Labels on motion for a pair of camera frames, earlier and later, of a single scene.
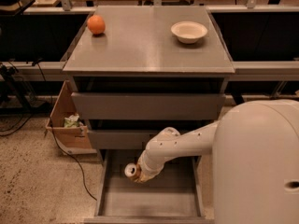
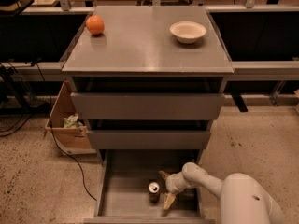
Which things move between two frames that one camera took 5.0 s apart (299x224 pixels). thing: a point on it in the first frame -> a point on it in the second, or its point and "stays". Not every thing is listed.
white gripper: [144, 166] -> [173, 183]
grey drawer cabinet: [139, 69] stays
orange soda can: [133, 170] -> [154, 190]
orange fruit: [95, 24] stays
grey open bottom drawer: [176, 195] stays
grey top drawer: [143, 106] stays
